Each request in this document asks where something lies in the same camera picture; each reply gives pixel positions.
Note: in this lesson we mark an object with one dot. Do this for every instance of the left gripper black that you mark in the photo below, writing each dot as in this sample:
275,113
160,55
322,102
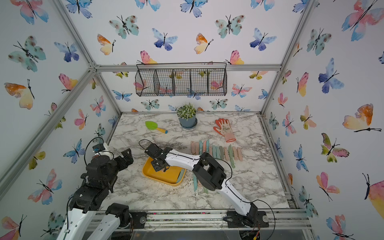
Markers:
128,157

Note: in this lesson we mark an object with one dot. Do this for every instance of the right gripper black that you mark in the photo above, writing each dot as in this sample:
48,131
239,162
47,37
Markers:
155,167

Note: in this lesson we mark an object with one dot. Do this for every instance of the small teal folding knife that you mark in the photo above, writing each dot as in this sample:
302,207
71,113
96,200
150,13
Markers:
181,176

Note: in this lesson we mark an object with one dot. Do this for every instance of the pink folding fruit knife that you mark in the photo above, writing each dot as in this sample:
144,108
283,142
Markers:
193,147

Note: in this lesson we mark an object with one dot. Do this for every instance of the pink ceramic knife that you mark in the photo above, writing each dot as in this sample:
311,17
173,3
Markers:
204,146

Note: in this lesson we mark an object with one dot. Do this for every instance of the pink folding knife long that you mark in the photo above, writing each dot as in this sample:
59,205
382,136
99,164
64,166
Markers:
211,151

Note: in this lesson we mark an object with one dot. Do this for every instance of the teal handle knife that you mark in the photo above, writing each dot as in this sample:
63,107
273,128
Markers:
218,154

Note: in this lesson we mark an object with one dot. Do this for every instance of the dark grey folding knife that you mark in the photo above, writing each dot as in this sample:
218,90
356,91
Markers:
222,155

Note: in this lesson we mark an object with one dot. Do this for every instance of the pink folding knife top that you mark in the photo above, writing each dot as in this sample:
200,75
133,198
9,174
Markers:
226,153

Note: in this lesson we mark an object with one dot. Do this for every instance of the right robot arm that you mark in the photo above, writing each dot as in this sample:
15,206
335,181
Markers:
212,176

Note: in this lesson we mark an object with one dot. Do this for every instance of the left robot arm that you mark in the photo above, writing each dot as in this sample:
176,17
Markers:
83,207

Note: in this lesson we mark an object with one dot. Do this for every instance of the yellow storage box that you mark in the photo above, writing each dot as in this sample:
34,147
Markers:
169,177

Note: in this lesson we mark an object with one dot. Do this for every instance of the green yellow toy trowel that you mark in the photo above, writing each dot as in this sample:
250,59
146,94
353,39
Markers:
154,126

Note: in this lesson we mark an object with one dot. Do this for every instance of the potted green plant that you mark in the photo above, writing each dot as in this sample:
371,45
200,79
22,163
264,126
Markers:
187,116

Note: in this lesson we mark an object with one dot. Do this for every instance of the red white garden glove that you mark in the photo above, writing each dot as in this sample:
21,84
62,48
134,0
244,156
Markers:
223,127

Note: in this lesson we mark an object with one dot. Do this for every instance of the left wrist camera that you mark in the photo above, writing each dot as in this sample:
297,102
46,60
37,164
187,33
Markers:
98,148

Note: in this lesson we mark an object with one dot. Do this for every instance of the black wire wall basket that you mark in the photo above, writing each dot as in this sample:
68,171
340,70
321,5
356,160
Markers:
181,80

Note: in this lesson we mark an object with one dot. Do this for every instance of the aluminium front rail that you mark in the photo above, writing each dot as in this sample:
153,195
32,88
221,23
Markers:
173,220

